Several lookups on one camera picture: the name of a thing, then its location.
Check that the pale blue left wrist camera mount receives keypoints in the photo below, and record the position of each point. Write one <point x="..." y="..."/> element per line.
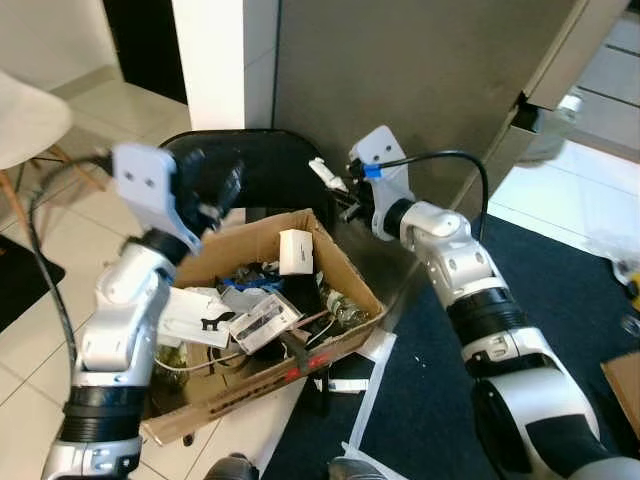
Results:
<point x="148" y="190"/>

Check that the clear glass bottle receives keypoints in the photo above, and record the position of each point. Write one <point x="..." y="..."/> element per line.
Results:
<point x="347" y="310"/>

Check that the flat cardboard piece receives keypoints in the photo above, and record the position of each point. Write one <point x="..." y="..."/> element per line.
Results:
<point x="625" y="390"/>

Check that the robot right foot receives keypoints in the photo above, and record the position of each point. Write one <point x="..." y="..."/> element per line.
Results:
<point x="357" y="469"/>

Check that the white paper trash piece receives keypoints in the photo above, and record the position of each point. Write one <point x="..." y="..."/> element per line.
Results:
<point x="322" y="170"/>

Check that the black round chair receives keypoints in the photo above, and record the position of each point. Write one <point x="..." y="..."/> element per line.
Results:
<point x="270" y="170"/>

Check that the clear glass jar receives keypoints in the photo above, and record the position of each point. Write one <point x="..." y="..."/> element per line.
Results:
<point x="555" y="125"/>

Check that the pale blue right wrist camera mount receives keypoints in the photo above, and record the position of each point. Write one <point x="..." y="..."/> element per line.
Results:
<point x="380" y="185"/>

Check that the white pack with black print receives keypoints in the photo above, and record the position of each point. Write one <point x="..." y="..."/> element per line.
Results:
<point x="195" y="315"/>

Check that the pale blue wrist camera mount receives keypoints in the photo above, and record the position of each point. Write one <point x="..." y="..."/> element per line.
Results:
<point x="380" y="185"/>
<point x="148" y="190"/>

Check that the blue crumpled wrapper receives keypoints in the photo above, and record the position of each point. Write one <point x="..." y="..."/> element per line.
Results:
<point x="262" y="280"/>

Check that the white shell chair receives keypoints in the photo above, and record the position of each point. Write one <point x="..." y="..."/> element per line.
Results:
<point x="25" y="120"/>

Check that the white and black small box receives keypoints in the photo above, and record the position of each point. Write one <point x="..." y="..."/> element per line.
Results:
<point x="265" y="322"/>

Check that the small black floor mat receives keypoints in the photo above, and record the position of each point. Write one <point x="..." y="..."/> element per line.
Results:
<point x="25" y="280"/>

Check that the brown cardboard box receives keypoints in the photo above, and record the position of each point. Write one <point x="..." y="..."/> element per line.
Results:
<point x="250" y="385"/>

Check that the small white carton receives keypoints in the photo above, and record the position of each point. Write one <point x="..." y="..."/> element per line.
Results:
<point x="297" y="252"/>

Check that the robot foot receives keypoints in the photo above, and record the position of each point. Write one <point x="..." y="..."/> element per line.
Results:
<point x="232" y="468"/>
<point x="357" y="469"/>

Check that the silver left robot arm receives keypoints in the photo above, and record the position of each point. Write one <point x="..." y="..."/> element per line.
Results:
<point x="125" y="310"/>

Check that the green glass bottle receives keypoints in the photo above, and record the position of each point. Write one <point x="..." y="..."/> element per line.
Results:
<point x="180" y="358"/>

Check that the white paper strip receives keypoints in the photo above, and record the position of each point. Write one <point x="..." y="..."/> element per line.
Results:
<point x="372" y="385"/>

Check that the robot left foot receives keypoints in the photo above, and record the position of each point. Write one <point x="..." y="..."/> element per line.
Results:
<point x="232" y="468"/>

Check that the grey metal cabinet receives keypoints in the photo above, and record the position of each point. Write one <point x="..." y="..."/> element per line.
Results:
<point x="400" y="80"/>

